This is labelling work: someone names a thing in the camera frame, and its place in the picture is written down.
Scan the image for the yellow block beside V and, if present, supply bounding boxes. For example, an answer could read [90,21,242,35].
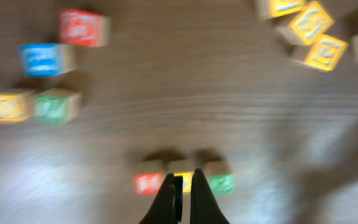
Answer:
[0,88,35,124]

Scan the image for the red I wooden block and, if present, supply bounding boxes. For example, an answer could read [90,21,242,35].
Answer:
[134,160,165,195]

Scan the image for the blue P wooden block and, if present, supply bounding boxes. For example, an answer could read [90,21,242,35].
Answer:
[19,43,77,78]

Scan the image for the red O wooden block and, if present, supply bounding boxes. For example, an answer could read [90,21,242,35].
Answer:
[59,9,111,47]

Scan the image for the yellow C wooden block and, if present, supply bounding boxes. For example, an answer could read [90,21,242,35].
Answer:
[167,159,195,194]

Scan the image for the green R block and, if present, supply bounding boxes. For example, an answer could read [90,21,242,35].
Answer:
[204,160,236,195]

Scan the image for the green V wooden block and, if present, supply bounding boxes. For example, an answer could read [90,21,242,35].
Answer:
[34,88,82,124]

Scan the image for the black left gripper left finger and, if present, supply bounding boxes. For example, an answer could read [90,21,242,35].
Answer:
[139,173,183,224]

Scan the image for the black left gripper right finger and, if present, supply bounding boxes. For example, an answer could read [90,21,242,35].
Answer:
[190,168,229,224]

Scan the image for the yellow block cluster middle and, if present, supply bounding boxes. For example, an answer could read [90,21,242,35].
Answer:
[275,1,335,45]

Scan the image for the yellow block cluster back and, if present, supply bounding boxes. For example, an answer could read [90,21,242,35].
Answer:
[256,0,306,20]

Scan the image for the yellow block cluster front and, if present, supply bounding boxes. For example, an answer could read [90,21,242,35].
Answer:
[291,34,349,72]

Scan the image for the yellow block cluster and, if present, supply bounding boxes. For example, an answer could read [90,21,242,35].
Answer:
[291,34,349,72]
[256,0,306,20]
[275,1,335,45]

